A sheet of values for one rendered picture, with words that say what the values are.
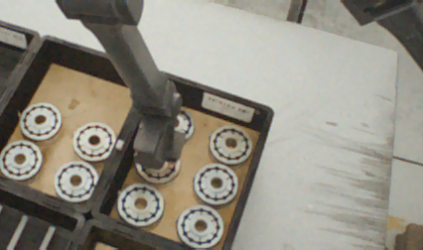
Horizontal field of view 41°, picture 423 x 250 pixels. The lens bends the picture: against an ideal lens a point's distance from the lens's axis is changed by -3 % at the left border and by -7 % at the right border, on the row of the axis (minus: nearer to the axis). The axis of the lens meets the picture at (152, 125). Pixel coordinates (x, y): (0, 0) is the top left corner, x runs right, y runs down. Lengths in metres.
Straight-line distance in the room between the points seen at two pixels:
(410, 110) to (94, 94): 1.64
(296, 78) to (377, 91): 0.25
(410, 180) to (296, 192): 1.07
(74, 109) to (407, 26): 0.91
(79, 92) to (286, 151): 0.57
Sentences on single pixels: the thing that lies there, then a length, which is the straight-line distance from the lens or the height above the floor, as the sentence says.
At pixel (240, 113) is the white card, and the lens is 1.40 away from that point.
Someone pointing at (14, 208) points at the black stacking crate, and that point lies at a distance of 1.35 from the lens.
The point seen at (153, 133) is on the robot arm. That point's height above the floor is 1.09.
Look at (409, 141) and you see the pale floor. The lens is 2.63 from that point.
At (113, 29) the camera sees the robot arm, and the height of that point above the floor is 1.43.
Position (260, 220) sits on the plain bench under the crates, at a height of 0.70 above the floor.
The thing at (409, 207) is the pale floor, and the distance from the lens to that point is 2.48.
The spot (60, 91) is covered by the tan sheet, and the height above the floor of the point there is 0.83.
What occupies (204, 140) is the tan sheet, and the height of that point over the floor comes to 0.83.
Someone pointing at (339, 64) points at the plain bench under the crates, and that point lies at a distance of 1.80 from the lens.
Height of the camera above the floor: 2.06
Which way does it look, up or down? 60 degrees down
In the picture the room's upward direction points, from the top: 4 degrees clockwise
